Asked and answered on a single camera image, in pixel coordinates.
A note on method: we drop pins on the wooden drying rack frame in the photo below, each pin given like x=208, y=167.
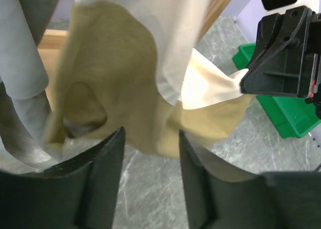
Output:
x=54, y=39

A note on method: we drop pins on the green plastic bin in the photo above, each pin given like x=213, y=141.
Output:
x=292, y=117

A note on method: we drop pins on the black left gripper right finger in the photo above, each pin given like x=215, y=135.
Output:
x=221, y=195

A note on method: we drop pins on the grey underwear hanging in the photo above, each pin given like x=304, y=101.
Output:
x=23, y=24

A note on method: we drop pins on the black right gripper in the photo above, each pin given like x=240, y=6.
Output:
x=286, y=59

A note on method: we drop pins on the tan underwear with white waistband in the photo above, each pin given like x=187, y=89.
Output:
x=133, y=64

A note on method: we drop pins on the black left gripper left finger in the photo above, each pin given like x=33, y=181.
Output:
x=78, y=193

